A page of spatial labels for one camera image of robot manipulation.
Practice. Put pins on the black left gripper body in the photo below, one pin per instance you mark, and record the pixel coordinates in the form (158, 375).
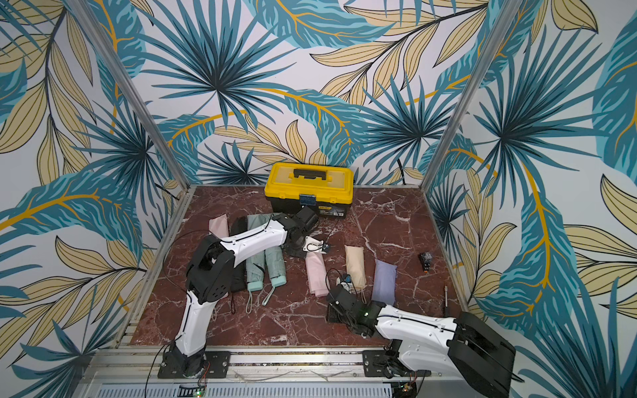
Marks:
(295, 249)

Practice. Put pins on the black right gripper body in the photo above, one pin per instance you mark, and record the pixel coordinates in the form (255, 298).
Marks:
(339, 301)

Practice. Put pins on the mint sleeved umbrella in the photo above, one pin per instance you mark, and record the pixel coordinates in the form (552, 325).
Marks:
(275, 265)
(255, 268)

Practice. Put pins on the pink sleeved umbrella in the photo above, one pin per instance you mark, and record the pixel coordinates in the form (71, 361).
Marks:
(316, 273)

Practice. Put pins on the black sleeved umbrella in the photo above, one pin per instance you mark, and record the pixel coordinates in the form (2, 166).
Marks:
(239, 278)

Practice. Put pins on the pink umbrella sleeve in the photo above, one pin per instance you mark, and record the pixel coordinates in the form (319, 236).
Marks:
(219, 227)

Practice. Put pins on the mint umbrella sleeve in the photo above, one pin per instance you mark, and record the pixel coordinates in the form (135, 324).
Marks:
(257, 222)

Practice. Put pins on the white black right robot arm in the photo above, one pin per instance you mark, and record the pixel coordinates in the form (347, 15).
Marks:
(463, 348)

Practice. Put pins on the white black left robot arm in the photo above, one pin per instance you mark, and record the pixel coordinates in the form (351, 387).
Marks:
(209, 279)

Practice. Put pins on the lavender sleeved umbrella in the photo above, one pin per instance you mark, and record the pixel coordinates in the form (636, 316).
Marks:
(384, 284)

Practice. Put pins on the yellow black toolbox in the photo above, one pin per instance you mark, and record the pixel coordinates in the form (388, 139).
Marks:
(326, 190)

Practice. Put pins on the beige sleeved umbrella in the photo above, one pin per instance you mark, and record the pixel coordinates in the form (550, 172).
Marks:
(355, 266)

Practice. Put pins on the small black electrical part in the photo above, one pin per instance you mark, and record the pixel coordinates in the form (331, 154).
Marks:
(426, 260)

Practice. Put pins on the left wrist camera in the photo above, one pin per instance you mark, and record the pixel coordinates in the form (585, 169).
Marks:
(313, 245)

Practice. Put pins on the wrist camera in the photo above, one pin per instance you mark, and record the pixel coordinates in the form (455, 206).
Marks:
(347, 283)
(313, 245)

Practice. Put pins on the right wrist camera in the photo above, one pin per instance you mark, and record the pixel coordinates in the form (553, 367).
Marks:
(347, 283)

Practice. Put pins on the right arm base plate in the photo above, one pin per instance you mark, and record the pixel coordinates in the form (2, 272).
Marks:
(385, 363)

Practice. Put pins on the black handled screwdriver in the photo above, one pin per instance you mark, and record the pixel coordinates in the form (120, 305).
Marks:
(446, 312)

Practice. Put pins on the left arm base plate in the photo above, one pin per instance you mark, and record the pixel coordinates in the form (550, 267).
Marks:
(208, 364)

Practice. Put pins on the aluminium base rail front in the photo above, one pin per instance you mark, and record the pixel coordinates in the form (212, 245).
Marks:
(133, 371)

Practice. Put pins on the aluminium frame rail right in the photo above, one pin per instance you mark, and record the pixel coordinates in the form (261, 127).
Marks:
(496, 36)

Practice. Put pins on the aluminium frame rail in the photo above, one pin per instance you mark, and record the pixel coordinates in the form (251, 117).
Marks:
(496, 36)
(96, 34)

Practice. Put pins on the aluminium frame rail left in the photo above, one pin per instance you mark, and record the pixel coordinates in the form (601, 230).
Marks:
(96, 34)

